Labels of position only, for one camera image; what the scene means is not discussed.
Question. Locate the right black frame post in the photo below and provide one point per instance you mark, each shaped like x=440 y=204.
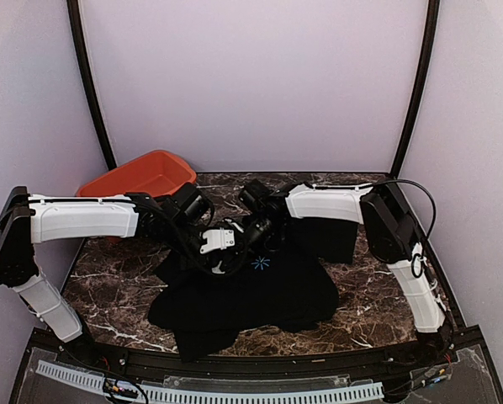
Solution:
x=427 y=43

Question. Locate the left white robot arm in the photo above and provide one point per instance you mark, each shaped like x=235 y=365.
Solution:
x=30 y=219

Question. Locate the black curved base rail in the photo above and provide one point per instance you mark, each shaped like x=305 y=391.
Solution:
x=464 y=374

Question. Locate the orange plastic tub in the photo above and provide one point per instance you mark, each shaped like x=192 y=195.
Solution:
x=138 y=177

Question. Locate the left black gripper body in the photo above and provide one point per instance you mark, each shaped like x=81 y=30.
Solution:
x=209 y=260

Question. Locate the white slotted cable duct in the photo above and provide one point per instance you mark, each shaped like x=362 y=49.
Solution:
x=180 y=389

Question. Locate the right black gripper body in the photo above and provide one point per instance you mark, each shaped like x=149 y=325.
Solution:
x=254 y=241

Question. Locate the black t-shirt with blue logo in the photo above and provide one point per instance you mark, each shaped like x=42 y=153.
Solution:
x=282 y=283

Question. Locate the black frame post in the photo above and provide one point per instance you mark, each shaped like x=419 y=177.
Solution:
x=427 y=43
x=83 y=63

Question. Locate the left black frame post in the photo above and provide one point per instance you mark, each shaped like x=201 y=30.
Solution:
x=83 y=63

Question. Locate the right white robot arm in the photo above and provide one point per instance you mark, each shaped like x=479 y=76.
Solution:
x=377 y=227

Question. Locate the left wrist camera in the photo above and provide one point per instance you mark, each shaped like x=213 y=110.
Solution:
x=221 y=237

